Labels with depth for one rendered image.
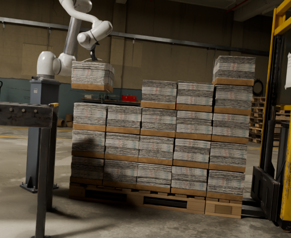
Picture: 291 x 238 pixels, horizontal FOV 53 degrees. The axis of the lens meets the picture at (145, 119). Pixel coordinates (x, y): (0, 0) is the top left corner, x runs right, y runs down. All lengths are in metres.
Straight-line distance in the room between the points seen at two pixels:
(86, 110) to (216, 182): 1.23
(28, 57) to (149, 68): 3.64
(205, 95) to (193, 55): 7.58
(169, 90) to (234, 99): 0.52
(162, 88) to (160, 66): 7.14
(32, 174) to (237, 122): 1.87
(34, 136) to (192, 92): 1.46
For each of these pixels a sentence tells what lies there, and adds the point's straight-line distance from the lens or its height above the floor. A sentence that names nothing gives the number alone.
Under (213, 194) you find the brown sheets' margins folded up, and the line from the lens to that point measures 2.50.
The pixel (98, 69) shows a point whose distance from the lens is 2.50.
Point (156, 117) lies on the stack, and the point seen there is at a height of 0.76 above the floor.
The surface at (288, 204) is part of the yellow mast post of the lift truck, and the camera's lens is 2.43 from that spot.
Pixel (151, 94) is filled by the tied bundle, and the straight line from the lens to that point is 2.40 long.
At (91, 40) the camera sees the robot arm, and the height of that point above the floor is 1.32.
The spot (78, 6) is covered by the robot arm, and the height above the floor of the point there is 1.69.
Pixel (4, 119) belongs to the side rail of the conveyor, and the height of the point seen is 0.71.
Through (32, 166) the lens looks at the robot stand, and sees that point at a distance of 2.88.
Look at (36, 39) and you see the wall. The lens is 9.35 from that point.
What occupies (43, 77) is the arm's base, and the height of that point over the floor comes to 1.03.
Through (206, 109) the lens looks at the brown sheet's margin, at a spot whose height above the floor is 0.86.
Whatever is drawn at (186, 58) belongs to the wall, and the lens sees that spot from 9.83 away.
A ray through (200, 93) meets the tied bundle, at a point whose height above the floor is 0.98.
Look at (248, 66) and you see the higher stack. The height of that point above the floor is 1.21.
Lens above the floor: 0.86
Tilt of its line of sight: 3 degrees down
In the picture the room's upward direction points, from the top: 4 degrees clockwise
